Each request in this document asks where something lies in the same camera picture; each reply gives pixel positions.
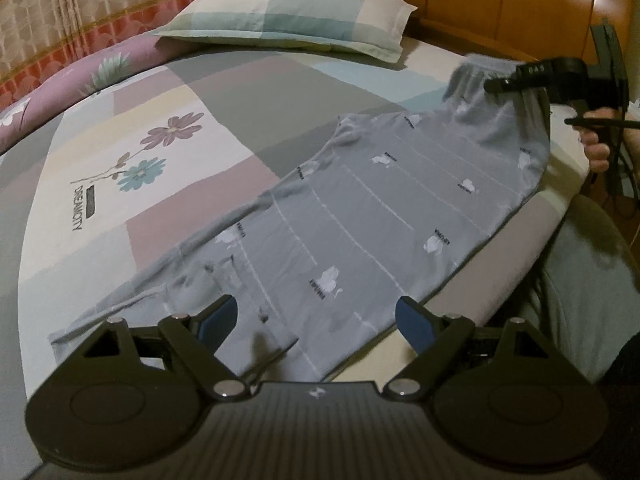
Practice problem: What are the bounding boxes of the purple floral quilt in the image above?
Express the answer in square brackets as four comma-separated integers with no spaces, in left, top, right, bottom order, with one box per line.
[0,35,201,156]

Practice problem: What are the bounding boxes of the person's grey trouser leg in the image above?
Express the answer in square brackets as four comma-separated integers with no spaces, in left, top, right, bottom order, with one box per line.
[520,195,640,386]

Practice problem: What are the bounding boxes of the checked pillow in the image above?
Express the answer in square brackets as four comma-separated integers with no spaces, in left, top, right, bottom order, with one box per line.
[152,0,418,63]

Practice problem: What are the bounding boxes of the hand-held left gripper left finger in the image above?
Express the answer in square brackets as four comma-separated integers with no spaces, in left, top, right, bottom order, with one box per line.
[67,295,250,402]

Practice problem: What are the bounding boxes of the grey printed pants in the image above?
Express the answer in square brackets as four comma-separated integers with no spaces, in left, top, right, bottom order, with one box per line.
[47,55,553,381]

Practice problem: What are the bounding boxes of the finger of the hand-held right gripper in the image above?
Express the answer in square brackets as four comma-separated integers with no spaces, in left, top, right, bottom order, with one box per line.
[484,61,556,95]

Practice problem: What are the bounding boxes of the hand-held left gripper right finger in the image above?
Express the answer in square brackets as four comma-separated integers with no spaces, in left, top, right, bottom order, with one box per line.
[382,296,568,402]

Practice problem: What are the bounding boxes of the wooden headboard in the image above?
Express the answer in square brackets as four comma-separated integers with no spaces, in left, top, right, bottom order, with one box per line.
[330,0,640,86]

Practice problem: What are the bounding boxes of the person's right hand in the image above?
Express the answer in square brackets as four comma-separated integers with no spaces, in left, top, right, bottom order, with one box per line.
[575,107,640,174]

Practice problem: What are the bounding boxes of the patterned beige red curtain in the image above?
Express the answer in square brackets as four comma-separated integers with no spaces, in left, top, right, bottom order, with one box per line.
[0,0,273,111]

